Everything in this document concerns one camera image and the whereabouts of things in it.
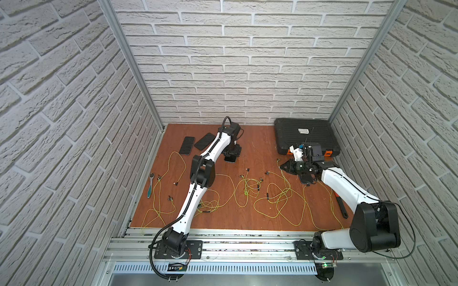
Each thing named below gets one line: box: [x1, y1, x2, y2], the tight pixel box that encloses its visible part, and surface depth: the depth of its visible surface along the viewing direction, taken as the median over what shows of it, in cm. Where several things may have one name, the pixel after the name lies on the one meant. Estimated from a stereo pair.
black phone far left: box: [178, 136, 196, 156], surface depth 112 cm
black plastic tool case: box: [274, 117, 341, 157], surface depth 113 cm
